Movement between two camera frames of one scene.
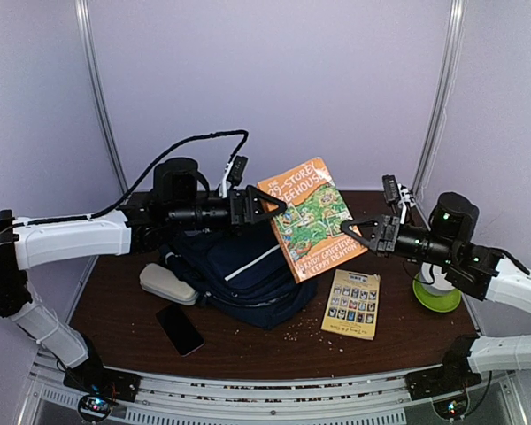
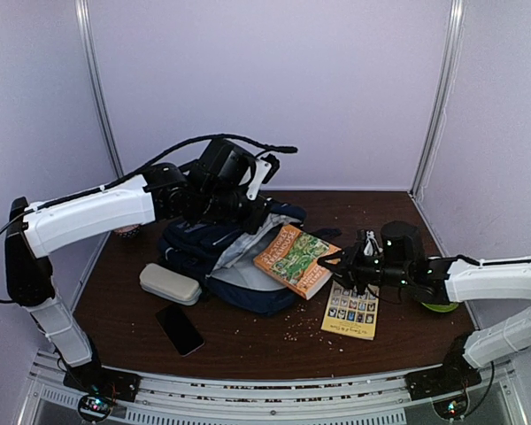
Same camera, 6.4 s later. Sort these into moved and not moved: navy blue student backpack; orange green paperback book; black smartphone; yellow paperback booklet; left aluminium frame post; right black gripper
Moved: right black gripper; navy blue student backpack; orange green paperback book
Not moved: black smartphone; yellow paperback booklet; left aluminium frame post
